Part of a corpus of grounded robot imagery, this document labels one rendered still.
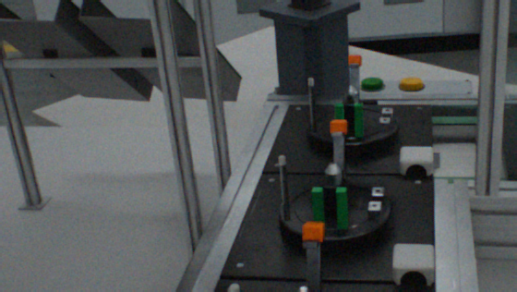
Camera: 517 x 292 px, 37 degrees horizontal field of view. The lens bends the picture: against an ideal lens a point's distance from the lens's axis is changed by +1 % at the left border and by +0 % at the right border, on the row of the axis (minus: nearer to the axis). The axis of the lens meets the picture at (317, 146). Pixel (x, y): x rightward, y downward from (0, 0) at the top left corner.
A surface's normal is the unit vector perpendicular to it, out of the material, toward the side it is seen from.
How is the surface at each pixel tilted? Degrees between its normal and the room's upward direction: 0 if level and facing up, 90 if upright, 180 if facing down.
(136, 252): 0
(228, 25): 90
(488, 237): 90
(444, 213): 0
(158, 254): 0
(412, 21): 90
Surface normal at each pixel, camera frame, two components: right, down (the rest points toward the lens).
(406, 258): -0.06, -0.90
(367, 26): 0.04, 0.44
